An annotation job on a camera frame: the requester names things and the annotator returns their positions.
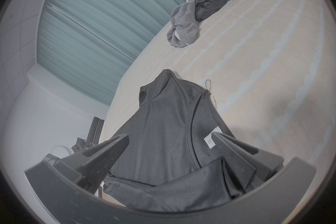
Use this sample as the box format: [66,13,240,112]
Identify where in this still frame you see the shiny black garment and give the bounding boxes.
[194,0,228,22]

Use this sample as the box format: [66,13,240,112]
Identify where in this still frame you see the bed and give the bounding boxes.
[104,0,335,208]

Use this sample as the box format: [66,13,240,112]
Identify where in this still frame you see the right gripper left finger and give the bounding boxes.
[55,134,131,194]

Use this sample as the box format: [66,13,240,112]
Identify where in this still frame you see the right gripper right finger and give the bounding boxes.
[211,132,284,191]

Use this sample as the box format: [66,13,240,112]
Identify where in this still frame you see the black T-shirt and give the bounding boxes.
[102,68,253,213]

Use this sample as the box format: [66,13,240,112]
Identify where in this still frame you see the grey garment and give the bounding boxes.
[166,1,201,48]

